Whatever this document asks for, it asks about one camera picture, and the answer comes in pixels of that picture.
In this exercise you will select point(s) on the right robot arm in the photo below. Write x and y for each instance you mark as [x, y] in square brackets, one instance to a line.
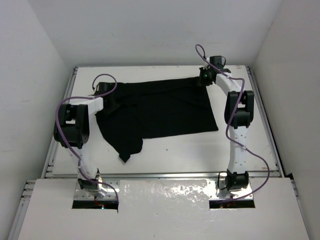
[238, 115]

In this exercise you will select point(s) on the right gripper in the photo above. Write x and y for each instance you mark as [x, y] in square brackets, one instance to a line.
[203, 70]

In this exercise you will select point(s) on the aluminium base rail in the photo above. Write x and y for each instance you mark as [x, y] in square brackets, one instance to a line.
[212, 189]

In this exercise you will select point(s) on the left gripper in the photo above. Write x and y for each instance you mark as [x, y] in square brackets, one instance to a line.
[111, 105]

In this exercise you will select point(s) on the white front cover panel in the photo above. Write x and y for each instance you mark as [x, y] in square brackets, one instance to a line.
[50, 216]

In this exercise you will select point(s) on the black t-shirt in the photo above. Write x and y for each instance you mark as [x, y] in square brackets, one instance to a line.
[156, 109]

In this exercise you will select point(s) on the right aluminium frame rail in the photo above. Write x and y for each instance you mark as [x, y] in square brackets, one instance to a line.
[269, 132]

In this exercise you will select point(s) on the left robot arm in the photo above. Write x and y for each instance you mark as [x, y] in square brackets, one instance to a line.
[72, 131]

